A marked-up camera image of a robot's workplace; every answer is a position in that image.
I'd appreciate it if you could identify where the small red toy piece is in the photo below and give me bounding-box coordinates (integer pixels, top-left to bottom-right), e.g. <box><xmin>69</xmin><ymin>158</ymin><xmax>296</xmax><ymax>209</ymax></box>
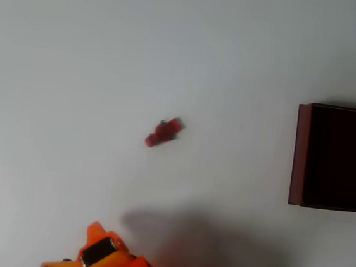
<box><xmin>144</xmin><ymin>114</ymin><xmax>186</xmax><ymax>151</ymax></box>

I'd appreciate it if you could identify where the dark red cardboard box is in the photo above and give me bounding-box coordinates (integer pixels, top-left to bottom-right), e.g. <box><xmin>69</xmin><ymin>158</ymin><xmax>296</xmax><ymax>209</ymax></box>
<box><xmin>287</xmin><ymin>101</ymin><xmax>356</xmax><ymax>213</ymax></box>

